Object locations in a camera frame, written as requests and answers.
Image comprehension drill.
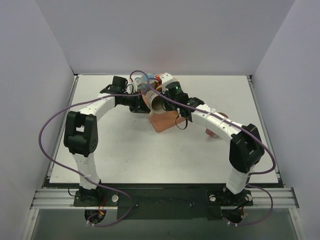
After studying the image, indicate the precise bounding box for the beige mug blue floral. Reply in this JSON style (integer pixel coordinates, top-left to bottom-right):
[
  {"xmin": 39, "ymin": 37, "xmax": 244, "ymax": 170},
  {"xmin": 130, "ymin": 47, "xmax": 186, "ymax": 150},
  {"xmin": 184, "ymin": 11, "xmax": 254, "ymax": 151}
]
[{"xmin": 145, "ymin": 90, "xmax": 166, "ymax": 117}]

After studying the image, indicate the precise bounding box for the orange mug black handle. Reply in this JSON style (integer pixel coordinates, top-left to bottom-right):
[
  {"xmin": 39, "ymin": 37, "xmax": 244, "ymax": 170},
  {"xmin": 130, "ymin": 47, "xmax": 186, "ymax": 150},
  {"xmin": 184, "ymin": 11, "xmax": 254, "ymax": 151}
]
[{"xmin": 154, "ymin": 73, "xmax": 163, "ymax": 93}]

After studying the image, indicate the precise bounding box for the blue patterned ceramic mug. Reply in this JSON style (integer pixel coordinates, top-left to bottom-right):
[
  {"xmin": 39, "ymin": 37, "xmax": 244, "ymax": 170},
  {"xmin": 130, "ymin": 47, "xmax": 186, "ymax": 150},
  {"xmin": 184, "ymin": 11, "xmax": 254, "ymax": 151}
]
[{"xmin": 140, "ymin": 73, "xmax": 156, "ymax": 88}]

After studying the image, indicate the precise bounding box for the pink floral ceramic mug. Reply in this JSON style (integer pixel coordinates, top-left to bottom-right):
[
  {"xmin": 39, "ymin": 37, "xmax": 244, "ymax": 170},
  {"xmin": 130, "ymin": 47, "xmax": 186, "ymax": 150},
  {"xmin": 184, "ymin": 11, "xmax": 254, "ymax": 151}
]
[{"xmin": 204, "ymin": 112, "xmax": 230, "ymax": 139}]

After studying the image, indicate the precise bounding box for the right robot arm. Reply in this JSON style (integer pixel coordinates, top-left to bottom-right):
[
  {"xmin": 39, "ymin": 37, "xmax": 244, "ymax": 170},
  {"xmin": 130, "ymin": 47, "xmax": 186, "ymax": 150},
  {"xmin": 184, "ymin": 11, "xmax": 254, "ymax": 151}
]
[{"xmin": 162, "ymin": 81, "xmax": 265, "ymax": 205}]

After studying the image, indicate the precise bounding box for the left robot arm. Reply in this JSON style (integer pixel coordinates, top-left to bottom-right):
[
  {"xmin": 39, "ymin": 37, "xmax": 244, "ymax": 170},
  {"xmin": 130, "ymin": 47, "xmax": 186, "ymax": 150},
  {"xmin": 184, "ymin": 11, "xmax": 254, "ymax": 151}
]
[{"xmin": 63, "ymin": 76, "xmax": 150, "ymax": 206}]

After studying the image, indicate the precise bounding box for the salmon pink plastic tray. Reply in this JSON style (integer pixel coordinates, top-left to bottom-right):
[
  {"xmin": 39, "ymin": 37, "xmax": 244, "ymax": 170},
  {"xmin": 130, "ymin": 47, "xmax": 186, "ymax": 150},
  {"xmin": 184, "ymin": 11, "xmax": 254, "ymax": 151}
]
[{"xmin": 142, "ymin": 95, "xmax": 185, "ymax": 133}]

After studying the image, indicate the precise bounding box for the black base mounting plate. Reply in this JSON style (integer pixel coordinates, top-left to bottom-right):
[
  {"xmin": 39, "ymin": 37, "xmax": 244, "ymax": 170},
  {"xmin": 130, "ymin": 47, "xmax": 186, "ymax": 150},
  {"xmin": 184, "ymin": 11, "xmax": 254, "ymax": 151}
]
[{"xmin": 73, "ymin": 184, "xmax": 253, "ymax": 223}]

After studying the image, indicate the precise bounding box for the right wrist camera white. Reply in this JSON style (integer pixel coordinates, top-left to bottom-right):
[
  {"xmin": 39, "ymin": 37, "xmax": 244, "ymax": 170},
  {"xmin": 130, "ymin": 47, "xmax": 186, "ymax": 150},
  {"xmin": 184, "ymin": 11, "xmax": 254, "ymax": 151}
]
[{"xmin": 157, "ymin": 72, "xmax": 174, "ymax": 92}]

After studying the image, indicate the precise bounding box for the aluminium frame rail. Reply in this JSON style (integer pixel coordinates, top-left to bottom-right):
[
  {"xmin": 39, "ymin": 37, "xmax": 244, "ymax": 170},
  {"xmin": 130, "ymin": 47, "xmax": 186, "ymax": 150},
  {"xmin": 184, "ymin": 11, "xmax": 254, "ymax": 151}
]
[{"xmin": 31, "ymin": 188, "xmax": 299, "ymax": 210}]

